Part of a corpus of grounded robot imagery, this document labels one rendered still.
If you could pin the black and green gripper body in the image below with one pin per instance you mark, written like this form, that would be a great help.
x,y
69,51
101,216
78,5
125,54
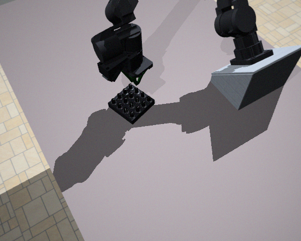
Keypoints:
x,y
145,65

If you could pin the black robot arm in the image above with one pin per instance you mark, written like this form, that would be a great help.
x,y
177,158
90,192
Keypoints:
x,y
239,23

